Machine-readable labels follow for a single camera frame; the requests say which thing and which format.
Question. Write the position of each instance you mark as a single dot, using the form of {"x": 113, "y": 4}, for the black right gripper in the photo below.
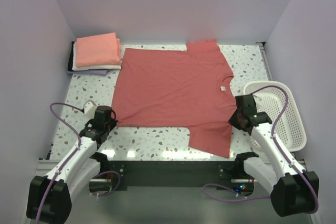
{"x": 232, "y": 121}

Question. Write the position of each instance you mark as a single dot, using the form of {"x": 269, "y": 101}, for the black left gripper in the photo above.
{"x": 113, "y": 124}

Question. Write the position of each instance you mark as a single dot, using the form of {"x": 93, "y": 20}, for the red t-shirt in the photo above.
{"x": 172, "y": 88}

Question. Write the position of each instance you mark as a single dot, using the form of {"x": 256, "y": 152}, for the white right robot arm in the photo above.
{"x": 292, "y": 189}

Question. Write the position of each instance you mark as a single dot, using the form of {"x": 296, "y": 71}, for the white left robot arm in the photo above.
{"x": 50, "y": 196}

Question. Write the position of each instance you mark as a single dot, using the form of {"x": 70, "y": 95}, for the folded lavender t-shirt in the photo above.
{"x": 96, "y": 72}

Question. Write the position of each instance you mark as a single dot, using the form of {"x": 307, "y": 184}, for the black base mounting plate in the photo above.
{"x": 171, "y": 174}

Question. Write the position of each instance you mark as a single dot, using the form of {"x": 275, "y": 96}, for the folded black t-shirt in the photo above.
{"x": 70, "y": 60}

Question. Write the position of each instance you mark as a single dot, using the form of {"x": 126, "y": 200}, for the folded salmon pink t-shirt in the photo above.
{"x": 97, "y": 49}

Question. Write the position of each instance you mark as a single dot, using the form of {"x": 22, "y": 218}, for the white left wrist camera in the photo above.
{"x": 89, "y": 108}

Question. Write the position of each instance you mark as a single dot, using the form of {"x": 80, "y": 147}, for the aluminium right side rail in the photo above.
{"x": 261, "y": 46}

